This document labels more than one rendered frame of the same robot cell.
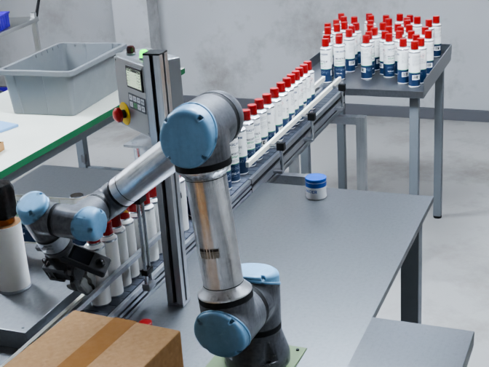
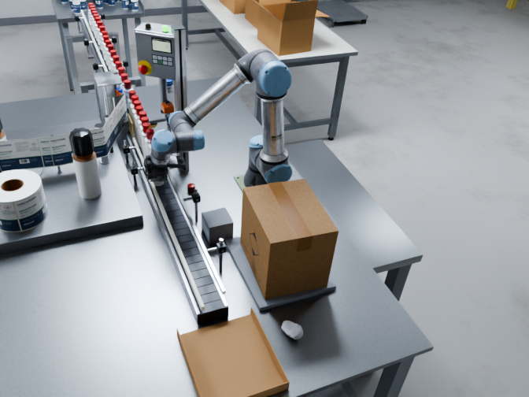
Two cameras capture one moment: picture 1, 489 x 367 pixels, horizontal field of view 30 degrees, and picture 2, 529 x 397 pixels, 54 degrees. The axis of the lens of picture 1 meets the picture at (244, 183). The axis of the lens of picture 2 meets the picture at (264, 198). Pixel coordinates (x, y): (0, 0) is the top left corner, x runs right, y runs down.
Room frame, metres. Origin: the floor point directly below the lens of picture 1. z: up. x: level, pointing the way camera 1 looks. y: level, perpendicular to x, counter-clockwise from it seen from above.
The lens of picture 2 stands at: (0.56, 1.40, 2.23)
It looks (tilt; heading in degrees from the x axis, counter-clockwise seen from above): 38 degrees down; 311
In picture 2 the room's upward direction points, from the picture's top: 5 degrees clockwise
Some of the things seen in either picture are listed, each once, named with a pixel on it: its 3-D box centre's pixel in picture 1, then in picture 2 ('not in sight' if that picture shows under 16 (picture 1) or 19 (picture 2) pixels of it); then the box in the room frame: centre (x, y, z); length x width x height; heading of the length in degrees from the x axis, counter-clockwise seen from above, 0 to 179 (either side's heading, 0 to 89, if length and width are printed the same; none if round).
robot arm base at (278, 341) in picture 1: (256, 338); (260, 173); (1.83, 0.00, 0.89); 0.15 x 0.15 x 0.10
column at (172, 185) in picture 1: (167, 183); (180, 105); (2.14, 0.19, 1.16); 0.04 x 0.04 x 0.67; 67
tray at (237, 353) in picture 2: not in sight; (231, 358); (1.23, 0.73, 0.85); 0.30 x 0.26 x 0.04; 157
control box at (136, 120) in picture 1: (149, 92); (160, 51); (2.22, 0.22, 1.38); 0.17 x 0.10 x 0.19; 32
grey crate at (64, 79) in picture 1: (68, 78); not in sight; (4.38, 0.83, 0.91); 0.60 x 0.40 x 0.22; 160
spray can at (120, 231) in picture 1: (118, 249); (151, 150); (2.16, 0.34, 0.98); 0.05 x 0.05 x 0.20
